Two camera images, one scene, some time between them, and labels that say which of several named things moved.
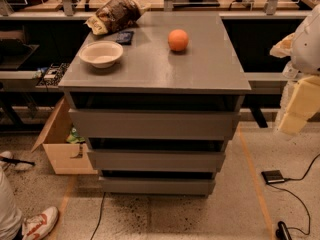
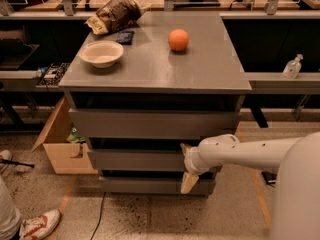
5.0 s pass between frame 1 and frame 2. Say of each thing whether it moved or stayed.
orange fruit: stayed
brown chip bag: stayed
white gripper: moved
